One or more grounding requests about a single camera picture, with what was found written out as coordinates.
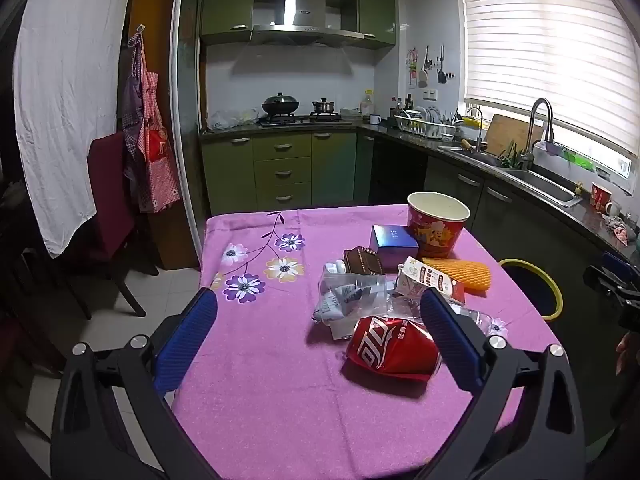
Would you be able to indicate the steel pot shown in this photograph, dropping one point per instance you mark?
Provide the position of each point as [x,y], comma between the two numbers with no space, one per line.
[323,107]

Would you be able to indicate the steel range hood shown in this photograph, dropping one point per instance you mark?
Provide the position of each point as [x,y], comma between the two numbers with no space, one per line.
[300,30]

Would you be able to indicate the white paper tissue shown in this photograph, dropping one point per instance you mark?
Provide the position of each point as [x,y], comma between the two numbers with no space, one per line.
[342,331]

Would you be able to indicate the white hanging spatula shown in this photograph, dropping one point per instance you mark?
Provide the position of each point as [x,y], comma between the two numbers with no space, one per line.
[423,77]

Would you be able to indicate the person's right hand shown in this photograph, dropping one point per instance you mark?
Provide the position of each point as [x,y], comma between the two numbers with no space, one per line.
[631,360]

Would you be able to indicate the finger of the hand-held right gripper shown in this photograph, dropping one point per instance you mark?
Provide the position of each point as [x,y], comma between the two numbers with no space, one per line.
[607,282]
[615,262]

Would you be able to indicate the crushed red soda can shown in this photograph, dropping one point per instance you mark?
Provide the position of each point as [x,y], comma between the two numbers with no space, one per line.
[385,347]

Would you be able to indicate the white dish rack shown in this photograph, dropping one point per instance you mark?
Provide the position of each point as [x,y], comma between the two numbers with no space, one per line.
[425,127]

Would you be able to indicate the white blue wrapper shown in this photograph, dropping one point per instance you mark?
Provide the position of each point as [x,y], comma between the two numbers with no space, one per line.
[336,305]

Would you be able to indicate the dark granite countertop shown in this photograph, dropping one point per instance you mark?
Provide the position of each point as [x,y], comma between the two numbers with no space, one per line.
[595,222]

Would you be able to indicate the yellow sill sponge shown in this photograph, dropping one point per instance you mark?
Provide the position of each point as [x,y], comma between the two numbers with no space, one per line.
[471,121]

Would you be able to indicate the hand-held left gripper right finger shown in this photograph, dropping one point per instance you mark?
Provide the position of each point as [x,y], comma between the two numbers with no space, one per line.
[450,340]

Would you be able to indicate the black yellow-rimmed trash bin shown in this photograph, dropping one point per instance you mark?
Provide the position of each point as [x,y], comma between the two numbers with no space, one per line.
[525,285]

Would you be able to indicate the red paper bucket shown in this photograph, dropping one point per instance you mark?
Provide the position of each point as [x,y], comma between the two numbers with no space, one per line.
[435,235]

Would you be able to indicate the clear plastic cup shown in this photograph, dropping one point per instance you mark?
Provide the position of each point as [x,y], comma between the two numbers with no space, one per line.
[372,287]

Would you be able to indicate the red instant noodle cup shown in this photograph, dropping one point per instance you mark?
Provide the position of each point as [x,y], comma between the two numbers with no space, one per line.
[600,196]

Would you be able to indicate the white red milk carton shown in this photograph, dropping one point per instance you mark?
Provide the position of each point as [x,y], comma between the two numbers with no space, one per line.
[430,275]

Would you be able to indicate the black hanging spatula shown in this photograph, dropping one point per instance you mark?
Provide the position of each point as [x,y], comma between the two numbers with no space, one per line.
[441,76]

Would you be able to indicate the purple sill tray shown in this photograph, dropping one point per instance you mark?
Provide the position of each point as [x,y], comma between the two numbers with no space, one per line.
[550,148]

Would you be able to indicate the red checked apron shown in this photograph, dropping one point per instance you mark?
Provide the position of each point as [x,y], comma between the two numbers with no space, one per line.
[157,170]

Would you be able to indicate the clear plastic bottle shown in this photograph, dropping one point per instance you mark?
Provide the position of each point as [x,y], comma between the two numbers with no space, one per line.
[475,317]

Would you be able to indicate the small yellow soap bottle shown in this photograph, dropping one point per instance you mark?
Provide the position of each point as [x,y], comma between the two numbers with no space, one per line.
[579,189]

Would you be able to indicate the yellow-capped oil jug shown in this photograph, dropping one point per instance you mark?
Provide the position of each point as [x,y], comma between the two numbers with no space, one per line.
[367,104]

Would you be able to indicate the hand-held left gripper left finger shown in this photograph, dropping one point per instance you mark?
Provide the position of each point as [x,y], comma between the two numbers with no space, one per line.
[185,345]

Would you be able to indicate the gas stove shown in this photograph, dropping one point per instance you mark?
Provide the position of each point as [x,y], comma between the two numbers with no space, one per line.
[300,120]

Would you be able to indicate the small steel faucet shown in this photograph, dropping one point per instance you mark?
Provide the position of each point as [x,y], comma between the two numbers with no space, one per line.
[479,130]

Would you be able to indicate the red wall decoration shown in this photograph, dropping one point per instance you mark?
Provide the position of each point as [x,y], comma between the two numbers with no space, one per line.
[412,67]

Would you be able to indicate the black wok with lid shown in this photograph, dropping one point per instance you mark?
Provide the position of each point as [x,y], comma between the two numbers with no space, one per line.
[280,105]

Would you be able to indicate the glass sliding door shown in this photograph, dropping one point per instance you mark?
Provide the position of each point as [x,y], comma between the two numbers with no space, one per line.
[187,110]

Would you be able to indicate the purple apron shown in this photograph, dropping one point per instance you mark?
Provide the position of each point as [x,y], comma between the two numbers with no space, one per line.
[131,95]

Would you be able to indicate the brown snack pouch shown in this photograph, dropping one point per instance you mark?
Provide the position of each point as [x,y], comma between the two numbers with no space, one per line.
[362,261]

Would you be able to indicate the steel sink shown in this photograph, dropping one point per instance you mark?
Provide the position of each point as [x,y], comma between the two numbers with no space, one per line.
[545,185]

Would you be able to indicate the white plastic bag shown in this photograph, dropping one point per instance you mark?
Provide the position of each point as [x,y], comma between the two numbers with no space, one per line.
[230,119]

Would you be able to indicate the small green plant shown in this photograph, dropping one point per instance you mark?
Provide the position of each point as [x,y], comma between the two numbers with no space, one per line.
[512,157]

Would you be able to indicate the green sill holder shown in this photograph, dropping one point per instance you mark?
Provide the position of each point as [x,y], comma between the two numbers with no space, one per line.
[580,161]

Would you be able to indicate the white wall socket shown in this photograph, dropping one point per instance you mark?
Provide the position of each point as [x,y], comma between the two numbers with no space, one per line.
[430,94]

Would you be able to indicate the dark red chair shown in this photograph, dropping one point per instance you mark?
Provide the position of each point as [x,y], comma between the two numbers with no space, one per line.
[112,200]

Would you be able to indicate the white window blind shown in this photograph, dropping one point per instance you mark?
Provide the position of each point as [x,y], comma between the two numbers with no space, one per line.
[540,40]

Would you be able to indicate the white hanging sheet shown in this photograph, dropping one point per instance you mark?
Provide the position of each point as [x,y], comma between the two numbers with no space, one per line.
[55,110]

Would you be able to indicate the dark sauce bottle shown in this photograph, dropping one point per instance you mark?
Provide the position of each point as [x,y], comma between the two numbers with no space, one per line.
[409,104]

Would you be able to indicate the dark green sink cabinets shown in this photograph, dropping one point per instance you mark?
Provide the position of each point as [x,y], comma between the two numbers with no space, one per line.
[450,180]

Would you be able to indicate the blue cardboard box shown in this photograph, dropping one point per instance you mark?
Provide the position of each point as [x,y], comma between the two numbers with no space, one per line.
[392,247]

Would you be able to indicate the wooden rolling pin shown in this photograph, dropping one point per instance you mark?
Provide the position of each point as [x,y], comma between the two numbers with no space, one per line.
[467,144]

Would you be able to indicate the light green drawer cabinet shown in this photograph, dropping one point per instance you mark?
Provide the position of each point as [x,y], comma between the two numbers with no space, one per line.
[282,170]

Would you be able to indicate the wooden cutting board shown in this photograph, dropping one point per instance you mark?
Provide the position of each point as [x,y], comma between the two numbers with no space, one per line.
[510,135]

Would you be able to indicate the tall steel faucet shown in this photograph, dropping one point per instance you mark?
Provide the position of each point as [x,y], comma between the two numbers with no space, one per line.
[549,120]

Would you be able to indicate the pink floral tablecloth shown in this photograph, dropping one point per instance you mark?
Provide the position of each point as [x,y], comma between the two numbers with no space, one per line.
[260,370]

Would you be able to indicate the crumpled dish cloth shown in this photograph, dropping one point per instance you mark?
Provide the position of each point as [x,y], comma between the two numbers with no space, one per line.
[620,230]

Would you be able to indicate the orange foam fruit net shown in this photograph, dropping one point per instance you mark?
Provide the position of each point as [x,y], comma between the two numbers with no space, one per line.
[470,275]

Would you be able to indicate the green upper cabinets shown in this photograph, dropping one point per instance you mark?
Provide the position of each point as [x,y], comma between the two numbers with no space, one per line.
[225,5]

